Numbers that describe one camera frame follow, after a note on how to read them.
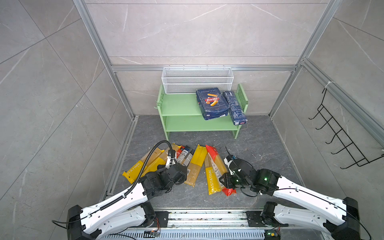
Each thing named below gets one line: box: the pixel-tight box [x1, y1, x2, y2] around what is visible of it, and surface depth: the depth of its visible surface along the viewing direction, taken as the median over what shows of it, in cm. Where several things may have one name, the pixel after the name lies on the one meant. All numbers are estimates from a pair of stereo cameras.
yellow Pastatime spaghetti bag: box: [204, 152, 222, 196], surface depth 83 cm
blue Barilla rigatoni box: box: [195, 87, 229, 121], surface depth 83 cm
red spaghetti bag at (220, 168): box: [205, 144, 237, 196], surface depth 76 cm
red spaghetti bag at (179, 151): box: [176, 145, 185, 159], surface depth 98 cm
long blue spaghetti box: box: [222, 90, 248, 126], surface depth 82 cm
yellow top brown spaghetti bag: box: [184, 144, 208, 187], surface depth 92 cm
